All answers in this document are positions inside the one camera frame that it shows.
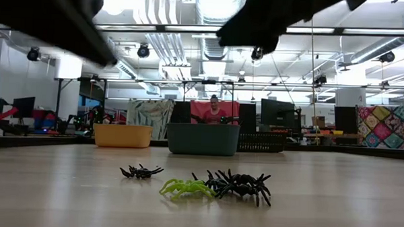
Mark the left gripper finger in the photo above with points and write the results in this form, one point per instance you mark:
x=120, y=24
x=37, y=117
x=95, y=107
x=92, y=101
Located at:
x=83, y=42

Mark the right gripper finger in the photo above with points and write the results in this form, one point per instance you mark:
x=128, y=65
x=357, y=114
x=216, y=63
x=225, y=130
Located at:
x=240, y=35
x=268, y=41

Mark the black plastic spider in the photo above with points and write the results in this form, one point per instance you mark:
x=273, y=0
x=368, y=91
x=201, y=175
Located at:
x=213, y=183
x=141, y=172
x=246, y=189

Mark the black background robot arm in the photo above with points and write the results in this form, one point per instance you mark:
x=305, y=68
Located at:
x=72, y=122

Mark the black ceiling spotlight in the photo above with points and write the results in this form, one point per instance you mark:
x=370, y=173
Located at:
x=33, y=53
x=387, y=56
x=321, y=79
x=257, y=54
x=143, y=51

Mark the black monitor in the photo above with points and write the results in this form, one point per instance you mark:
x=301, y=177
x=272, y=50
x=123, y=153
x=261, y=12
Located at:
x=23, y=107
x=345, y=119
x=276, y=112

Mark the person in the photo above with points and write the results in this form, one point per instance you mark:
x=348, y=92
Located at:
x=214, y=115
x=97, y=114

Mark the black flat panel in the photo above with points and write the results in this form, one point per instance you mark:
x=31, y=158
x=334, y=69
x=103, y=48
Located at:
x=180, y=112
x=247, y=116

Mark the red cloth backdrop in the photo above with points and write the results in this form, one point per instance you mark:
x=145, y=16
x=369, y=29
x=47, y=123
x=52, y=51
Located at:
x=197, y=108

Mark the red blue cart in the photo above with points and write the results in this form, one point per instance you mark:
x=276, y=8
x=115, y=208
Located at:
x=43, y=119

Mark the cardboard box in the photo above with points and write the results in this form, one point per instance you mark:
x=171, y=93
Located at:
x=319, y=121

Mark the white round column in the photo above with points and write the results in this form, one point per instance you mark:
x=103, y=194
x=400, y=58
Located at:
x=350, y=97

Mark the black slotted plastic basket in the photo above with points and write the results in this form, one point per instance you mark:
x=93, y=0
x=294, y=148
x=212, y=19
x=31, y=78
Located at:
x=261, y=142

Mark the orange plastic bin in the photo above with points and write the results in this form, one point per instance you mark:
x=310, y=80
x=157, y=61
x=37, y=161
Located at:
x=123, y=136

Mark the cluttered wooden desk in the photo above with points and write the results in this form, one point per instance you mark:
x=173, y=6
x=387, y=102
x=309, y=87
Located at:
x=322, y=135

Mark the teal plastic bin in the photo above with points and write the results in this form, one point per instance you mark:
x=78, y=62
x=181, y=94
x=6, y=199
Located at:
x=202, y=140

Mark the colourful patchwork quilt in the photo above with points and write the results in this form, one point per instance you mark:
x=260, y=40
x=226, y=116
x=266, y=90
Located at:
x=380, y=126

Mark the green plastic spider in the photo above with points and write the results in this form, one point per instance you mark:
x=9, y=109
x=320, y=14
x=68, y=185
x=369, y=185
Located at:
x=186, y=188

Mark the silver ceiling air duct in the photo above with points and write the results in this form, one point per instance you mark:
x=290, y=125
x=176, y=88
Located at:
x=212, y=12

